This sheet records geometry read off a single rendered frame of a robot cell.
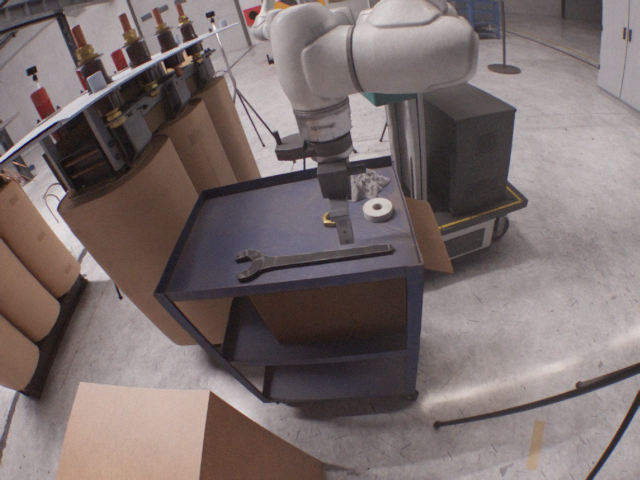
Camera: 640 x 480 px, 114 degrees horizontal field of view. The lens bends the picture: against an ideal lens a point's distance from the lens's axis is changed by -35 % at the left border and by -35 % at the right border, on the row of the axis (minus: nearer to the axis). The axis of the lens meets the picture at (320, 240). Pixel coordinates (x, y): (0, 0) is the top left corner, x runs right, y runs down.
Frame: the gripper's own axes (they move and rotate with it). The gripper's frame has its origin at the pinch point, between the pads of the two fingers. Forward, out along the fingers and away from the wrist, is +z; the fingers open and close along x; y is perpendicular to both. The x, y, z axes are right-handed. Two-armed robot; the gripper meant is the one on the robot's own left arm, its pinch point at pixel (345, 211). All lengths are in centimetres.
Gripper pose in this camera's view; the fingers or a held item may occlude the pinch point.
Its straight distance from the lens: 62.8
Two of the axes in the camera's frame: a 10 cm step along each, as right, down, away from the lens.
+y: 9.8, -1.3, -1.7
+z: 2.2, 7.1, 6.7
